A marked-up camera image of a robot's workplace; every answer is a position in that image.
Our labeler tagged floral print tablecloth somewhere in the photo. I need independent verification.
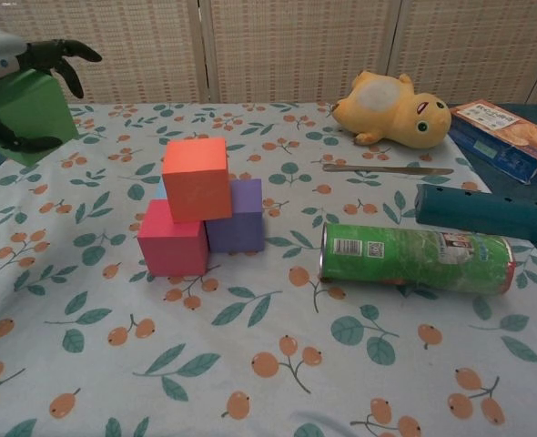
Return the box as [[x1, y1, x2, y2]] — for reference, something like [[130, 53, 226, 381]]
[[0, 102, 537, 437]]

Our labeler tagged metal table knife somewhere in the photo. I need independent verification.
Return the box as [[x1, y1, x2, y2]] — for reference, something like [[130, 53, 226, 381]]
[[321, 163, 455, 176]]

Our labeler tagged pink foam cube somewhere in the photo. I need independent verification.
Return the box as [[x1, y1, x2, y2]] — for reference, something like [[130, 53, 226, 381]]
[[137, 198, 209, 278]]

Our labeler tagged bamboo folding screen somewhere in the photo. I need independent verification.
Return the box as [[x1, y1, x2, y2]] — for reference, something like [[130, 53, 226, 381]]
[[0, 0, 537, 107]]

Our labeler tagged green chips can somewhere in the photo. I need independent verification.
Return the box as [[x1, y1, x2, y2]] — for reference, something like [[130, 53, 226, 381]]
[[318, 221, 517, 296]]

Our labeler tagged teal cylinder with holes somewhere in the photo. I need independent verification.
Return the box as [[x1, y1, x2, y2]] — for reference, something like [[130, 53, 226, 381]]
[[415, 183, 537, 244]]

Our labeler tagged purple foam cube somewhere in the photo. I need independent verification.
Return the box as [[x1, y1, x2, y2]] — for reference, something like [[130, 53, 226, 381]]
[[204, 178, 266, 254]]

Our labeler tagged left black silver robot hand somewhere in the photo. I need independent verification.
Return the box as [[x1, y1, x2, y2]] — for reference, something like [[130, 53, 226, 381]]
[[0, 25, 104, 154]]

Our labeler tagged orange foam cube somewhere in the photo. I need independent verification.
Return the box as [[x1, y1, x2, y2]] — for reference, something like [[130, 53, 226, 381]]
[[161, 137, 233, 224]]

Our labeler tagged yellow plush toy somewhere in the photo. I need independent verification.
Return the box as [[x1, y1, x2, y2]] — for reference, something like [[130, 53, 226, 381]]
[[330, 70, 452, 150]]

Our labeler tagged blue orange cookie box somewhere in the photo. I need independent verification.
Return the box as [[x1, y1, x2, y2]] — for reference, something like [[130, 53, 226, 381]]
[[447, 99, 537, 186]]

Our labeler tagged green foam cube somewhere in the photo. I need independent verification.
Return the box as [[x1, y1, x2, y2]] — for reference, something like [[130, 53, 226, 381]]
[[0, 68, 79, 168]]

